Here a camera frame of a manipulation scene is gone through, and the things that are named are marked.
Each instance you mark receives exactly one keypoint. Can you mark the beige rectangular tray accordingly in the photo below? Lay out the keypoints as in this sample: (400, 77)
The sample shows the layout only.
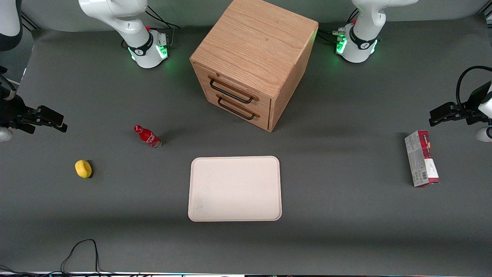
(234, 188)

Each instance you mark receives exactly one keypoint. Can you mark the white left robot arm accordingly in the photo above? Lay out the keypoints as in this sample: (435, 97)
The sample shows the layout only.
(359, 42)

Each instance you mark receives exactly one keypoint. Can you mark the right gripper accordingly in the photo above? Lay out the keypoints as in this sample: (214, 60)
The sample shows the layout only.
(12, 112)

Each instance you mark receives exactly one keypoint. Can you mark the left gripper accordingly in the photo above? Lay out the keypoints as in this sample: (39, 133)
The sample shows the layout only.
(472, 108)

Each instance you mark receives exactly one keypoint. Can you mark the grey and red carton box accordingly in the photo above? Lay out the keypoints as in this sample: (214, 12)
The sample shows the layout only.
(421, 157)

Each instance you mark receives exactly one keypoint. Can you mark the black frame rail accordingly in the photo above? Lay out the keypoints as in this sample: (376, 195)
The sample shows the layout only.
(30, 22)

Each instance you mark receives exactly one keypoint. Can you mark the red cola bottle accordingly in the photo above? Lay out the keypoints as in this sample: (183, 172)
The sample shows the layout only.
(148, 137)

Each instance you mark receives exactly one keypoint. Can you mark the yellow lemon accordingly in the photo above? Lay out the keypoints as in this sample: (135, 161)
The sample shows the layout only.
(83, 169)

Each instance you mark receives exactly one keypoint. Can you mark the dark grey table mat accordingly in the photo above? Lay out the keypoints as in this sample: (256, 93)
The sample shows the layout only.
(346, 238)

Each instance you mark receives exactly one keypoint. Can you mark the wooden drawer cabinet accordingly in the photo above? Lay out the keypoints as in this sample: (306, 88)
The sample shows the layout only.
(257, 42)

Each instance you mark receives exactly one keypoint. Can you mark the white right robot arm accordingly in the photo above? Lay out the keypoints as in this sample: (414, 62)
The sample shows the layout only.
(135, 42)

